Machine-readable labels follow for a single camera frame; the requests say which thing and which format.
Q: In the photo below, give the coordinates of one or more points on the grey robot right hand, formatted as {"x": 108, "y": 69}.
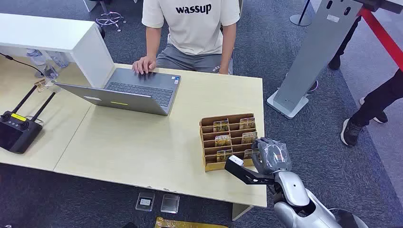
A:
{"x": 272, "y": 155}

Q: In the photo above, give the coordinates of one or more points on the person's right hand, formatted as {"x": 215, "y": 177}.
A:
{"x": 144, "y": 65}

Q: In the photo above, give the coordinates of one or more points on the person's left hand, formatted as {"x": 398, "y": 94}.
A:
{"x": 224, "y": 70}

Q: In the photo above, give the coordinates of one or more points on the person's left forearm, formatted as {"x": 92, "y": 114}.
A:
{"x": 228, "y": 45}

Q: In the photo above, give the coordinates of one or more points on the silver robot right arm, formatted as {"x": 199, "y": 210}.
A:
{"x": 292, "y": 188}

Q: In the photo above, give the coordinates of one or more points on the person's right forearm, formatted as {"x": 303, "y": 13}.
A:
{"x": 153, "y": 42}

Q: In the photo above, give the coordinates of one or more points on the seated person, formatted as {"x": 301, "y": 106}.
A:
{"x": 192, "y": 28}

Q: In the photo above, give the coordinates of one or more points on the cardboard card holder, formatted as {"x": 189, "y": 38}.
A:
{"x": 209, "y": 165}

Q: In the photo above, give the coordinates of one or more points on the standing person in black trousers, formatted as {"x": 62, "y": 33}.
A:
{"x": 377, "y": 100}

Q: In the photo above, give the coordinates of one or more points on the person by the kiosk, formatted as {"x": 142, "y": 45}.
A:
{"x": 341, "y": 50}

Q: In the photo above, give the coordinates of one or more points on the grey laptop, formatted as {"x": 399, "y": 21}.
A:
{"x": 138, "y": 85}

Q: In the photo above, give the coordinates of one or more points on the wooden desk leg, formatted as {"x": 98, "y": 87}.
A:
{"x": 239, "y": 212}

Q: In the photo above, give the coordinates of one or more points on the chrome chair base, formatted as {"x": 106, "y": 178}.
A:
{"x": 103, "y": 6}

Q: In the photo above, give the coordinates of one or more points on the white furniture corner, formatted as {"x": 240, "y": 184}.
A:
{"x": 89, "y": 3}

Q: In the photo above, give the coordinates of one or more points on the clear water bottle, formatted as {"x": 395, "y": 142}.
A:
{"x": 59, "y": 59}
{"x": 39, "y": 59}

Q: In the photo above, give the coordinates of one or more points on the grey kiosk stand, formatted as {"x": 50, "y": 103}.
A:
{"x": 314, "y": 53}

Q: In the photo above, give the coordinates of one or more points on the white desk shelf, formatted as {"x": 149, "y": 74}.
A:
{"x": 47, "y": 31}

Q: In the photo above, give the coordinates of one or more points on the floor socket box closed lid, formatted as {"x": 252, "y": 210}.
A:
{"x": 170, "y": 204}

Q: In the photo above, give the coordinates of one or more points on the gold foil sheet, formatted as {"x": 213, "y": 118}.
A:
{"x": 176, "y": 224}

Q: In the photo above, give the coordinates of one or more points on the floor socket box with outlet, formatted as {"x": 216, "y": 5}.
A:
{"x": 145, "y": 201}

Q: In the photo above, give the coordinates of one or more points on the black remote controller with antennas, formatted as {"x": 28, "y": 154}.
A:
{"x": 15, "y": 135}

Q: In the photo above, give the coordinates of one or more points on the red barrier belt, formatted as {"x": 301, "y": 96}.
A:
{"x": 381, "y": 34}

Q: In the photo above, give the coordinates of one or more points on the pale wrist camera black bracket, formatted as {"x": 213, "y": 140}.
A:
{"x": 239, "y": 171}

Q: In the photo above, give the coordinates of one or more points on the stanchion post with round base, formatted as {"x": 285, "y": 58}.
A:
{"x": 300, "y": 20}

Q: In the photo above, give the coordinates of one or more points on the black barrier post head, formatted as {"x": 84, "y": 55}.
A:
{"x": 377, "y": 4}

